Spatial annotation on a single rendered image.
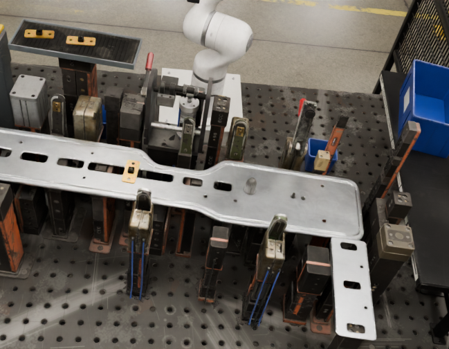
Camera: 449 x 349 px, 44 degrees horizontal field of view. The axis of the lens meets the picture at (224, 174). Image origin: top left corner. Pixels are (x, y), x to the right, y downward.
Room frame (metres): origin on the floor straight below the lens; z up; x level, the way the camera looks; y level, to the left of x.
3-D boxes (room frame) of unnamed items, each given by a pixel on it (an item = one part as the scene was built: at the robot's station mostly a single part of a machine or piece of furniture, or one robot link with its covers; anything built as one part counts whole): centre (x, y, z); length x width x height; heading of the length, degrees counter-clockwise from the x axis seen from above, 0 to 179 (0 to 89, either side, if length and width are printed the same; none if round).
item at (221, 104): (1.25, 0.05, 0.91); 0.07 x 0.05 x 0.42; 4
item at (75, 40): (1.35, 0.50, 1.17); 0.08 x 0.04 x 0.01; 103
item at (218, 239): (0.87, -0.03, 0.84); 0.11 x 0.08 x 0.29; 4
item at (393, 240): (0.94, -0.49, 0.88); 0.08 x 0.08 x 0.36; 4
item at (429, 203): (1.28, -0.62, 1.02); 0.90 x 0.22 x 0.03; 4
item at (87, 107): (1.16, 0.43, 0.89); 0.13 x 0.11 x 0.38; 4
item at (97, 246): (1.01, 0.34, 0.84); 0.17 x 0.06 x 0.29; 4
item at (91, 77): (1.33, 0.51, 0.92); 0.10 x 0.08 x 0.45; 94
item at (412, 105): (1.47, -0.61, 1.10); 0.30 x 0.17 x 0.13; 175
